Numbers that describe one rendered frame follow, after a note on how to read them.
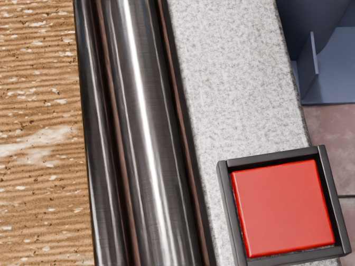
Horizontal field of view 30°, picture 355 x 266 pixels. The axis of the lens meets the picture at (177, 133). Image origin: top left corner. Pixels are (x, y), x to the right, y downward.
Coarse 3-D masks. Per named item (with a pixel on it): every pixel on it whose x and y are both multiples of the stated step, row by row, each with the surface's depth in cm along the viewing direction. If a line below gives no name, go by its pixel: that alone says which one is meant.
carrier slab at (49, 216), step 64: (0, 0) 48; (64, 0) 48; (0, 64) 46; (64, 64) 47; (0, 128) 45; (64, 128) 45; (0, 192) 43; (64, 192) 44; (0, 256) 42; (64, 256) 42
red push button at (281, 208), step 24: (264, 168) 45; (288, 168) 45; (312, 168) 45; (240, 192) 45; (264, 192) 45; (288, 192) 45; (312, 192) 45; (240, 216) 44; (264, 216) 44; (288, 216) 44; (312, 216) 44; (264, 240) 44; (288, 240) 44; (312, 240) 44
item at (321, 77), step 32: (288, 0) 129; (320, 0) 125; (352, 0) 142; (288, 32) 139; (320, 32) 138; (352, 32) 153; (320, 64) 150; (352, 64) 150; (320, 96) 147; (352, 96) 147
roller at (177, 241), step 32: (128, 0) 50; (128, 32) 49; (128, 64) 49; (160, 64) 49; (128, 96) 48; (160, 96) 48; (128, 128) 48; (160, 128) 47; (128, 160) 47; (160, 160) 46; (160, 192) 45; (160, 224) 45; (192, 224) 46; (160, 256) 44; (192, 256) 45
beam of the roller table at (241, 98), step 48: (192, 0) 51; (240, 0) 51; (192, 48) 50; (240, 48) 50; (192, 96) 48; (240, 96) 49; (288, 96) 49; (192, 144) 48; (240, 144) 47; (288, 144) 47
